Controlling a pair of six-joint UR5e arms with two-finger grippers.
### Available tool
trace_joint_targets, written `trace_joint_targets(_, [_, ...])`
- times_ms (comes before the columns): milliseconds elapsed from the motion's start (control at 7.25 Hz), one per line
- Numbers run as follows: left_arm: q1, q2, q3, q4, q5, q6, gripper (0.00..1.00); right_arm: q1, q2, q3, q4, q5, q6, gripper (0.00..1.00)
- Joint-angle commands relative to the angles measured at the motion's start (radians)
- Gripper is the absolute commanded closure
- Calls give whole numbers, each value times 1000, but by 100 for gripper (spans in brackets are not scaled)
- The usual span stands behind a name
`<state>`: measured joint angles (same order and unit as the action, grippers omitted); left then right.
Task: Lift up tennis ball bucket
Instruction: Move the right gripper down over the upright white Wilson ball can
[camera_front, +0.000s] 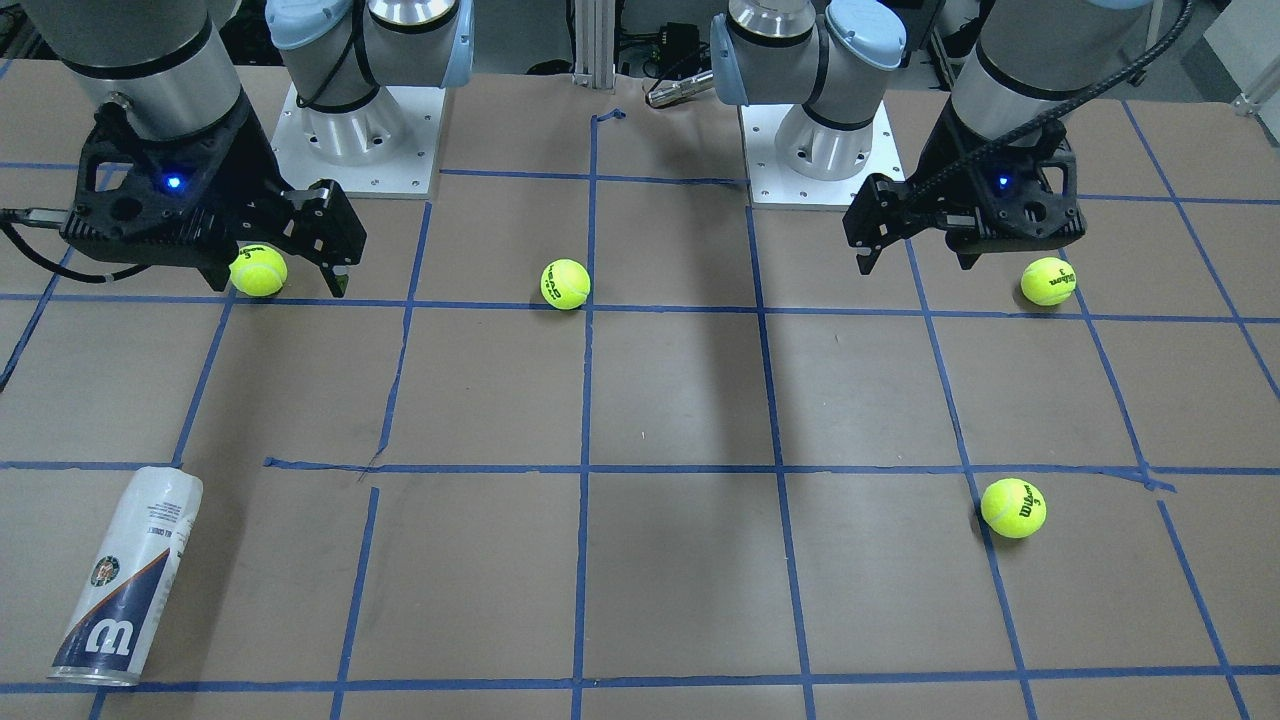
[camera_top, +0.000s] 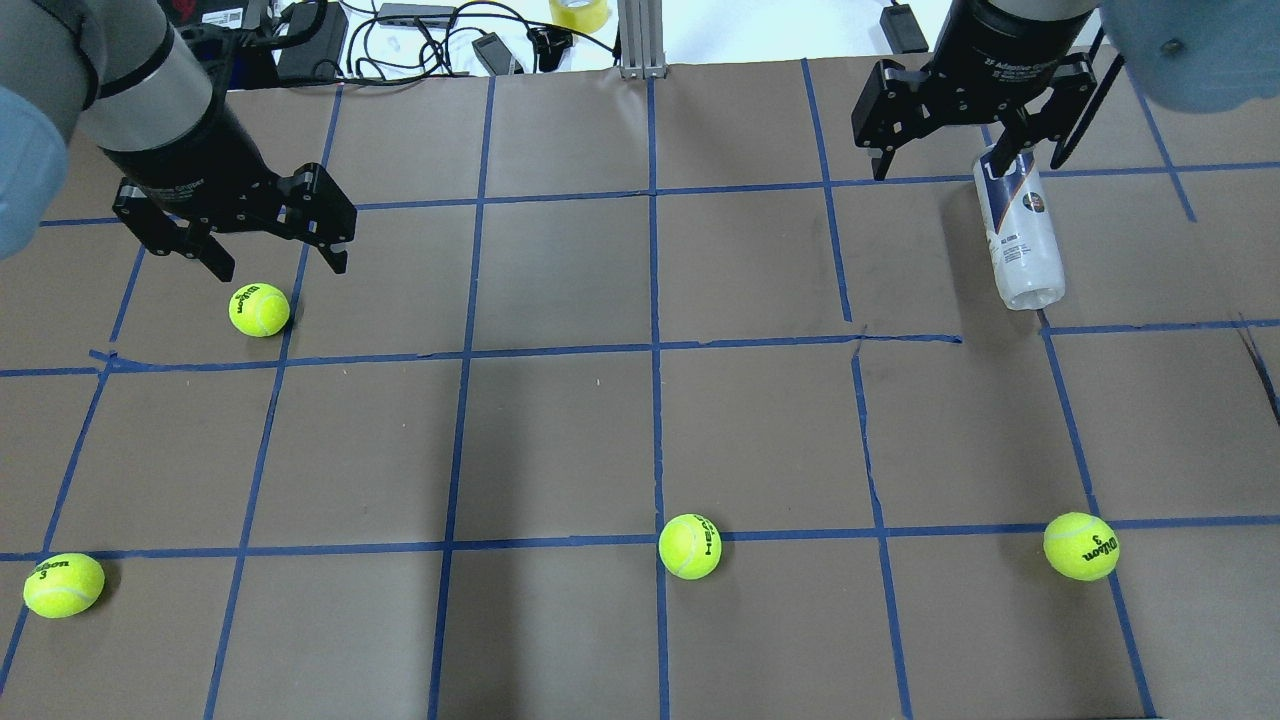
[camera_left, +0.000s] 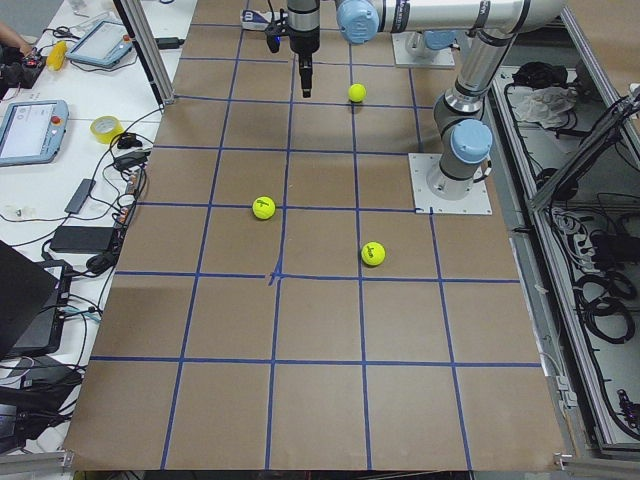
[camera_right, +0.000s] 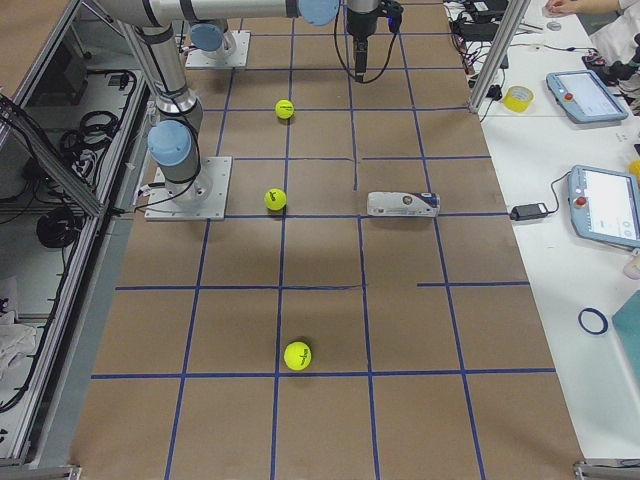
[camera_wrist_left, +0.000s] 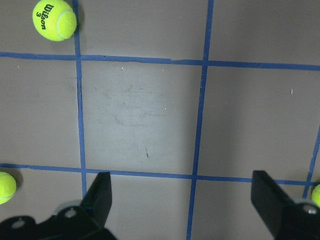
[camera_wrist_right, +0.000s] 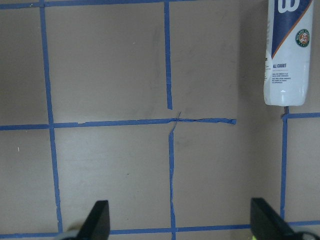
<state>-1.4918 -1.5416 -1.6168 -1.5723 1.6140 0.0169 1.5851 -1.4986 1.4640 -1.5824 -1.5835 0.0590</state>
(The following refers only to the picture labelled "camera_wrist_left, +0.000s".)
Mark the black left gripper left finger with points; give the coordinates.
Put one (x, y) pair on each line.
(98, 200)

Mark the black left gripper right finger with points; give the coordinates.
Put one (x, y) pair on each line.
(272, 204)

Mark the Head yellow tennis ball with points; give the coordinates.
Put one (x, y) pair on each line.
(315, 195)

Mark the yellow tennis ball near left base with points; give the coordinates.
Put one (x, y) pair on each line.
(8, 187)

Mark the Wilson 3 tennis ball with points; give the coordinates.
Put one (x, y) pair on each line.
(55, 20)

